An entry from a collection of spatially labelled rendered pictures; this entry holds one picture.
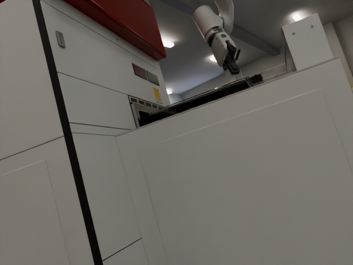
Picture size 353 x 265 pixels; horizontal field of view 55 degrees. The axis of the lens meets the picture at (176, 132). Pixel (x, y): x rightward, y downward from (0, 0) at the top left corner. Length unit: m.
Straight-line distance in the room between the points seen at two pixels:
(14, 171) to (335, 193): 0.78
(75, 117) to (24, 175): 0.19
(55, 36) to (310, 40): 0.66
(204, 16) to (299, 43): 0.54
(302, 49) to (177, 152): 0.43
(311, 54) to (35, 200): 0.79
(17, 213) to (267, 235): 0.62
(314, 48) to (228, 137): 0.32
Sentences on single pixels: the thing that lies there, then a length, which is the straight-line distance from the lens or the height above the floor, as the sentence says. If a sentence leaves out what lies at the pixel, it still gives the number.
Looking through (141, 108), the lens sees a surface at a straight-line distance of 1.21.
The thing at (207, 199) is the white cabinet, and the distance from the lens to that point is 0.90.
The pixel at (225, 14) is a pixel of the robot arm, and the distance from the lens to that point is 1.46.
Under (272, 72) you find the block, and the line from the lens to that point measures 1.14.
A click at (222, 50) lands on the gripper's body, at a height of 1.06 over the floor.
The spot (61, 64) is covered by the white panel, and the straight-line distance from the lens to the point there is 0.90.
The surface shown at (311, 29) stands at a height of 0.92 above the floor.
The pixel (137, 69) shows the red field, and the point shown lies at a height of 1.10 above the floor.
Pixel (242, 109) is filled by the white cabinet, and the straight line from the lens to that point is 0.88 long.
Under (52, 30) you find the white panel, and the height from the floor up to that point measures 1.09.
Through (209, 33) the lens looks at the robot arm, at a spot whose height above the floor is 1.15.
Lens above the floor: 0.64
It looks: 8 degrees up
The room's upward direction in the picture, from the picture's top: 16 degrees counter-clockwise
